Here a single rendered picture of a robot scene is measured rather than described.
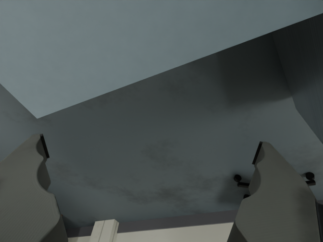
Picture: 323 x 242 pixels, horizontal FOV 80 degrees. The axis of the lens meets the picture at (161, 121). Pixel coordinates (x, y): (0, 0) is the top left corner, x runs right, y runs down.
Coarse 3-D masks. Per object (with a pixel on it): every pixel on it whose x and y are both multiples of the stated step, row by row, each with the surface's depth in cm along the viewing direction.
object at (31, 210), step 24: (24, 144) 10; (0, 168) 9; (24, 168) 9; (0, 192) 7; (24, 192) 8; (48, 192) 8; (0, 216) 7; (24, 216) 7; (48, 216) 7; (0, 240) 6; (24, 240) 6; (48, 240) 6
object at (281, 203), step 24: (264, 144) 11; (264, 168) 9; (288, 168) 9; (264, 192) 8; (288, 192) 8; (240, 216) 7; (264, 216) 7; (288, 216) 7; (312, 216) 7; (240, 240) 7; (264, 240) 6; (288, 240) 6; (312, 240) 6
